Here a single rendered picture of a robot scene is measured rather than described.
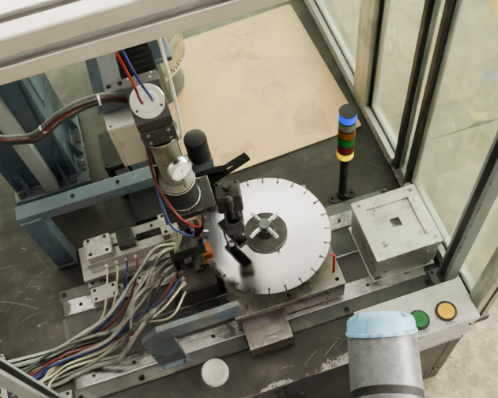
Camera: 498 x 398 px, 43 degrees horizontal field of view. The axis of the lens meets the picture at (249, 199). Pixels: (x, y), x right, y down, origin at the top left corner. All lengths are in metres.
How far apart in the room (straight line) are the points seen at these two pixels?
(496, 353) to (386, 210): 1.02
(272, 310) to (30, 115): 0.84
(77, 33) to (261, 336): 1.22
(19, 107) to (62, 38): 1.27
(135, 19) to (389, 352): 0.69
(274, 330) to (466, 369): 1.06
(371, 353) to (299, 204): 0.68
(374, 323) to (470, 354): 1.51
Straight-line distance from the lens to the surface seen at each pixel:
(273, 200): 1.64
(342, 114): 1.53
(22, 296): 1.93
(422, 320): 1.57
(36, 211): 1.67
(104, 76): 1.19
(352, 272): 1.76
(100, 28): 0.52
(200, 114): 2.08
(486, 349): 2.55
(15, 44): 0.52
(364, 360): 1.04
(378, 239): 1.64
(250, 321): 1.65
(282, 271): 1.55
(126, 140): 1.21
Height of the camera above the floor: 2.37
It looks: 60 degrees down
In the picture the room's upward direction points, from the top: 11 degrees counter-clockwise
